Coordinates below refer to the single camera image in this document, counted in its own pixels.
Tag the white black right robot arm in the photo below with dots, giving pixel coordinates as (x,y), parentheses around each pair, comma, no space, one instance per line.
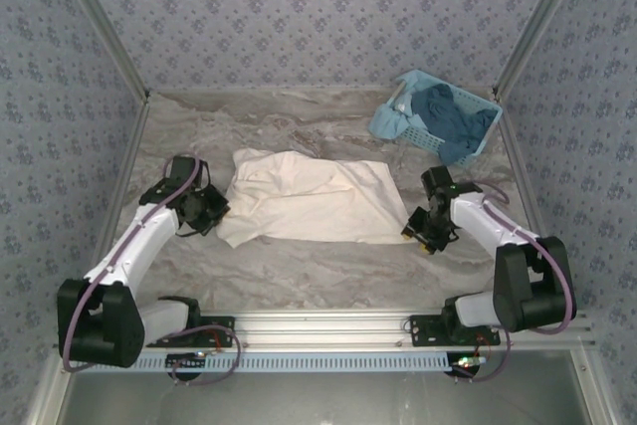
(478,221)

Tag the dark blue t-shirt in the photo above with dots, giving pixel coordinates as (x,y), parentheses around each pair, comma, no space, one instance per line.
(458,116)

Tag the small black controller board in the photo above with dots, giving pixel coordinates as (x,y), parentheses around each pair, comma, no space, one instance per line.
(186,360)
(465,364)

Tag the light blue plastic basket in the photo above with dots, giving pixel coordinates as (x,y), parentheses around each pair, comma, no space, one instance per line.
(423,139)

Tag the aluminium frame post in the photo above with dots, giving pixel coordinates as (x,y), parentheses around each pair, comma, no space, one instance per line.
(542,22)
(99,22)

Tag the grey metal panel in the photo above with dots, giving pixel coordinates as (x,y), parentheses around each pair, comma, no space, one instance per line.
(318,400)

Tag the white t-shirt with black print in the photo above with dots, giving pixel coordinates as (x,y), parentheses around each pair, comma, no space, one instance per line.
(308,201)

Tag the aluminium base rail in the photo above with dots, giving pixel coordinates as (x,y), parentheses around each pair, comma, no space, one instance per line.
(318,328)

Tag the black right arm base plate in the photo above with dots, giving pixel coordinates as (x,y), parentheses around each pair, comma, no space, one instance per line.
(423,330)

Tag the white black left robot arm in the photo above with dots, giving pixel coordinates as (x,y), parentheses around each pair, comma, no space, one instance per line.
(149,231)

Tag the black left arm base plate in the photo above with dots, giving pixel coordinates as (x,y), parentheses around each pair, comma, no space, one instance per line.
(219,328)

